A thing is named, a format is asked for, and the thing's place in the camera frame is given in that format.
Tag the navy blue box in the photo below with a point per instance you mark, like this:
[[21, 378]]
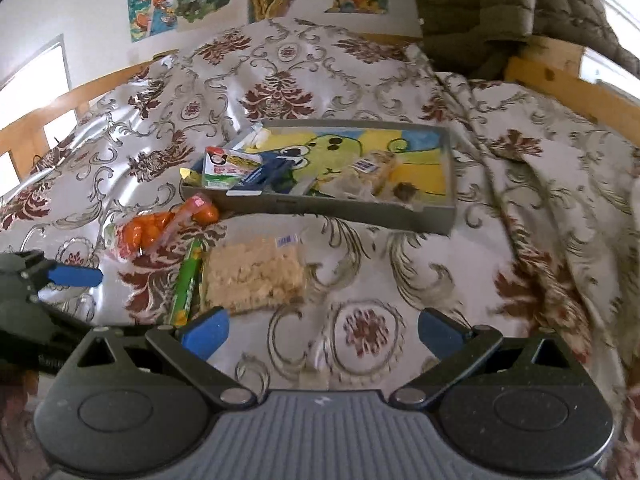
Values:
[[280, 172]]

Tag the red green snack packet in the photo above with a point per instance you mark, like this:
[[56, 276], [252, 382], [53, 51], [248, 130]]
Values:
[[225, 167]]

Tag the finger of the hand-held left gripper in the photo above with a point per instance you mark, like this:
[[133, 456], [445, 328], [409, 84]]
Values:
[[75, 319], [75, 276]]

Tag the green tube snack packet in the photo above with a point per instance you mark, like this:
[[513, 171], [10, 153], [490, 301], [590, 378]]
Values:
[[185, 285]]

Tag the orange-haired figure wall poster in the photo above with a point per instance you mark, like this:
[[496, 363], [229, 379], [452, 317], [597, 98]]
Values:
[[152, 5]]

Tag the floral printed blanket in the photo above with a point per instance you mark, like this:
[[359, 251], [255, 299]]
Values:
[[400, 285]]

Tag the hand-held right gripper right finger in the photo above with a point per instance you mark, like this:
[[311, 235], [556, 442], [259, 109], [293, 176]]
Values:
[[440, 334]]

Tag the wooden bed frame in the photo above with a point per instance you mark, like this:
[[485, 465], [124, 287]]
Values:
[[550, 77]]

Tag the grey tray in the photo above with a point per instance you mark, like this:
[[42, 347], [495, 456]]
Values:
[[325, 210]]

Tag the gold foil packet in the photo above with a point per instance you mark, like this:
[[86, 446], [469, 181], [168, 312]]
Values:
[[191, 176]]

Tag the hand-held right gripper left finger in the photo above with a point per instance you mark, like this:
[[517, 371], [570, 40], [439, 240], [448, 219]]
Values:
[[207, 334]]

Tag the orange snack packet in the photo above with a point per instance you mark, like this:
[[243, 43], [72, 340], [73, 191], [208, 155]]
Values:
[[145, 227]]

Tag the small brown snack packet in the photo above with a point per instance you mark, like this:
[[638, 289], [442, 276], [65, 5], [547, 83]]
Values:
[[402, 192]]

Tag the small white packet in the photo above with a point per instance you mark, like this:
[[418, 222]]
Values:
[[259, 139]]

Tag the window with grey frame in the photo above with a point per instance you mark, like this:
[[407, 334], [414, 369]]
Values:
[[35, 80]]

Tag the clear puffed rice cracker packet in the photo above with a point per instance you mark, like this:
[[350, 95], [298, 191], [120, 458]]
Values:
[[350, 180], [255, 275]]

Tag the cartoon frog picture sheet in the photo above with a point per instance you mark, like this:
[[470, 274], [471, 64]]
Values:
[[425, 160]]

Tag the olive quilted jacket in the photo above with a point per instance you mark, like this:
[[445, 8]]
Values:
[[475, 5]]

